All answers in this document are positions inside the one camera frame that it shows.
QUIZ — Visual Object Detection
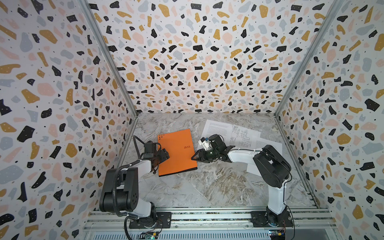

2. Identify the orange black file folder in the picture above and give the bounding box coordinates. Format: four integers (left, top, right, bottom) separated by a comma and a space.
158, 129, 198, 177

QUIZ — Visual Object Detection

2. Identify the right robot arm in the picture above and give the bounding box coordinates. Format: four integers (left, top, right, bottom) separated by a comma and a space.
191, 134, 292, 216

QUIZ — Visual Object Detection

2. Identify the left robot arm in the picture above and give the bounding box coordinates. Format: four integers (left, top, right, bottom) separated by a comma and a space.
99, 141, 170, 221

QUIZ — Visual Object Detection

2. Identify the technical drawing sheet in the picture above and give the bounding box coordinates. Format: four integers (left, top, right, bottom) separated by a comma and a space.
224, 125, 261, 149

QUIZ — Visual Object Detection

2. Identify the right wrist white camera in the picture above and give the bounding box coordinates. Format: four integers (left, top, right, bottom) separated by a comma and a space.
199, 138, 212, 151

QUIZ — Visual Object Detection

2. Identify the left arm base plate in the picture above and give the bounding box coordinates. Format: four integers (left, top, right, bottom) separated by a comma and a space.
129, 212, 172, 230

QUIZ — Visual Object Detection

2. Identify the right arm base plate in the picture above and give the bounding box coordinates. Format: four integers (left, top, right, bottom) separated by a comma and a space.
251, 209, 294, 228

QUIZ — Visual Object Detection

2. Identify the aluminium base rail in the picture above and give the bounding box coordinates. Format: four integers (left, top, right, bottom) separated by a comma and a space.
80, 207, 342, 240

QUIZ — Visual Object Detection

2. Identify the aluminium corner post left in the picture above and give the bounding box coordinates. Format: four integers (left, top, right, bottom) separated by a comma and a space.
76, 0, 139, 117

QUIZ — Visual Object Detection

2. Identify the aluminium corner post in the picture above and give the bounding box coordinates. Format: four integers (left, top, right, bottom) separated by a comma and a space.
273, 0, 346, 117
76, 0, 139, 117

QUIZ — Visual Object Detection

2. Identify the aluminium corner post right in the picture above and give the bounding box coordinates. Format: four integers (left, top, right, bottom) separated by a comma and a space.
273, 0, 346, 117

